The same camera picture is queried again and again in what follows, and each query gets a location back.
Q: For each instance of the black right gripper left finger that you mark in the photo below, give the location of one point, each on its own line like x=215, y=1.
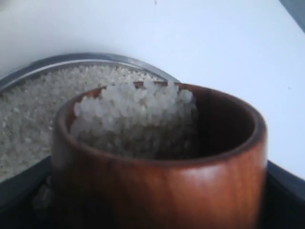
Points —
x=21, y=205

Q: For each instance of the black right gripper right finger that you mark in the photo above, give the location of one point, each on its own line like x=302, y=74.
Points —
x=284, y=206

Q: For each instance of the brown wooden cup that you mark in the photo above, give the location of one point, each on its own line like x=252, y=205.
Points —
x=222, y=189

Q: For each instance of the rice heap on plate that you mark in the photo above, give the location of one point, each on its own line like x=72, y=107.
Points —
x=27, y=110

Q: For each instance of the rice inside wooden cup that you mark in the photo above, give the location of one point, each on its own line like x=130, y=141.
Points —
x=151, y=120

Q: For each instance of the round steel plate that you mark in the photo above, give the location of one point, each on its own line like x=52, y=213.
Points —
x=33, y=70

